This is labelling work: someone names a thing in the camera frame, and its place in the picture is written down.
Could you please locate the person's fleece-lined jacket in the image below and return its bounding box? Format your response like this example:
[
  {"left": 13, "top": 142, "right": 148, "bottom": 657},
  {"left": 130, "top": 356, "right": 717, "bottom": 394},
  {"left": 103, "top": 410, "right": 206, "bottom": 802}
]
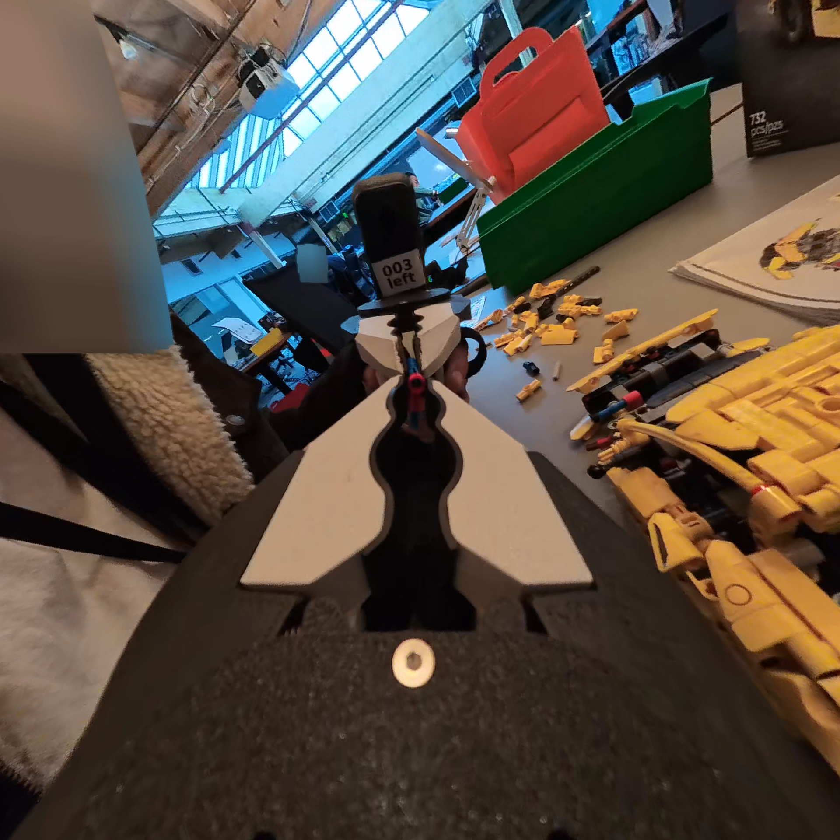
[{"left": 0, "top": 314, "right": 290, "bottom": 546}]

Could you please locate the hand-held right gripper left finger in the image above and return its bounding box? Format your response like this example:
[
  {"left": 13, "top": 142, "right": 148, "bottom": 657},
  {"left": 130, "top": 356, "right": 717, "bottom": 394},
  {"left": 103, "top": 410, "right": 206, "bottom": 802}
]
[{"left": 241, "top": 377, "right": 403, "bottom": 630}]

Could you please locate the blue axle with red bush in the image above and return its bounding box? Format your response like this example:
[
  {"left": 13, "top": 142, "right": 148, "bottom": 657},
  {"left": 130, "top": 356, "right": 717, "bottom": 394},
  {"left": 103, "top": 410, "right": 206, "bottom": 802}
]
[{"left": 402, "top": 354, "right": 437, "bottom": 442}]

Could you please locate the pile of yellow bricks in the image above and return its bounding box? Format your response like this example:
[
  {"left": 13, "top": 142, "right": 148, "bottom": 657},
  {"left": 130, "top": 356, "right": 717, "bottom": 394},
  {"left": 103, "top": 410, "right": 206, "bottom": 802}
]
[{"left": 472, "top": 279, "right": 641, "bottom": 403}]

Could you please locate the wooden articulated stand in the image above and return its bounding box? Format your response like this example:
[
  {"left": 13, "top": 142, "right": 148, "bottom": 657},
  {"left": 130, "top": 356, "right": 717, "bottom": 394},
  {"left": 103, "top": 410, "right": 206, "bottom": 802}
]
[{"left": 415, "top": 126, "right": 497, "bottom": 256}]

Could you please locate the green storage bin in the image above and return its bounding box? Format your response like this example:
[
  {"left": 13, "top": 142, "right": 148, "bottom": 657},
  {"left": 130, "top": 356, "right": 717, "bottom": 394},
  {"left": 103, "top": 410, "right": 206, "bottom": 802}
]
[{"left": 477, "top": 79, "right": 714, "bottom": 296}]

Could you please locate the red plastic tote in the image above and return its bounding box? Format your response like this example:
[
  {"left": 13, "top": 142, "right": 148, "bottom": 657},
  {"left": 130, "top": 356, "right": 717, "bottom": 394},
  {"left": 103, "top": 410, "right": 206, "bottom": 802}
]
[{"left": 456, "top": 26, "right": 611, "bottom": 204}]

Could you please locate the black toy set box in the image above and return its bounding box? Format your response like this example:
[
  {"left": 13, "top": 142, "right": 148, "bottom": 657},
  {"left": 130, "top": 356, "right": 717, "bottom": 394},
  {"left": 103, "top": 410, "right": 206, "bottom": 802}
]
[{"left": 735, "top": 0, "right": 840, "bottom": 158}]

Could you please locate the black long brick beam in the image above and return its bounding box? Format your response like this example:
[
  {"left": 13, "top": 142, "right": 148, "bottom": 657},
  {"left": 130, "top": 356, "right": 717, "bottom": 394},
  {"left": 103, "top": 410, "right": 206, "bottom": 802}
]
[{"left": 548, "top": 265, "right": 602, "bottom": 293}]

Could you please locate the instruction booklet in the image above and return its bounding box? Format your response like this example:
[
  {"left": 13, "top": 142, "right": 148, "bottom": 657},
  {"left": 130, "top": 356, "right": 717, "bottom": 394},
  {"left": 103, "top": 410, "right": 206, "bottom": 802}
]
[{"left": 669, "top": 174, "right": 840, "bottom": 326}]

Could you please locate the black strap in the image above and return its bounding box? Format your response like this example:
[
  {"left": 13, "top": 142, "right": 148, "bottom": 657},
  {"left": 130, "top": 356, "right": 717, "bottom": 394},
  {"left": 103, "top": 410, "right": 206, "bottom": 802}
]
[{"left": 0, "top": 502, "right": 188, "bottom": 565}]

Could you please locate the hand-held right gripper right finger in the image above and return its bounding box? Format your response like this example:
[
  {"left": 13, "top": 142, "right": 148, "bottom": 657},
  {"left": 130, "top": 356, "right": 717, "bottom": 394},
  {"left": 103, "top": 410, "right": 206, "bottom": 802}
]
[{"left": 427, "top": 377, "right": 593, "bottom": 618}]

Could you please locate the yellow toy brick car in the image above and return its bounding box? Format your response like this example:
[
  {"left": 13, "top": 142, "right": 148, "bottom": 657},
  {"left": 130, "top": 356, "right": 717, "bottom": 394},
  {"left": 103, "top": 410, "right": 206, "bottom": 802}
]
[{"left": 567, "top": 308, "right": 840, "bottom": 775}]

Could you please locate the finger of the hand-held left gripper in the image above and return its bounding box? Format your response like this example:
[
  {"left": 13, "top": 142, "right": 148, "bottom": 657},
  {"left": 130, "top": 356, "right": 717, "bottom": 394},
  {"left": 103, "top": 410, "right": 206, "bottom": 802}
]
[
  {"left": 356, "top": 318, "right": 404, "bottom": 383},
  {"left": 412, "top": 314, "right": 462, "bottom": 379}
]

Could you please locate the person's left hand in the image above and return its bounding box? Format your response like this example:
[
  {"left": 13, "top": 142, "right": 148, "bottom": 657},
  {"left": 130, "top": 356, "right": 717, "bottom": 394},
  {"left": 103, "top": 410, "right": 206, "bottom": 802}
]
[{"left": 444, "top": 338, "right": 471, "bottom": 403}]

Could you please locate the person's white sweater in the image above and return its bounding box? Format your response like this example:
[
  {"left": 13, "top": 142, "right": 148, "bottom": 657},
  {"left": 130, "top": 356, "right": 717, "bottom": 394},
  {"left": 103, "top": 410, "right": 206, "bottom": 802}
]
[{"left": 0, "top": 407, "right": 198, "bottom": 788}]

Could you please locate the white hanging ceiling unit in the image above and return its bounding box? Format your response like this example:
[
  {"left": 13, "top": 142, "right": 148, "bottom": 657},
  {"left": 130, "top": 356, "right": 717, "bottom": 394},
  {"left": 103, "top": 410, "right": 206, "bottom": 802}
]
[{"left": 236, "top": 46, "right": 299, "bottom": 120}]

